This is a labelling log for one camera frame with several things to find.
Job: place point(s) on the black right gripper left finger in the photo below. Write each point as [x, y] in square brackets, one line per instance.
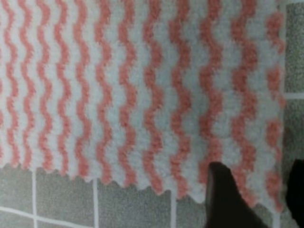
[225, 207]

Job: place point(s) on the pink white striped towel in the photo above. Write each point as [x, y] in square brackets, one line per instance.
[144, 92]

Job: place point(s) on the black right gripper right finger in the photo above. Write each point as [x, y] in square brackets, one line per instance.
[295, 192]

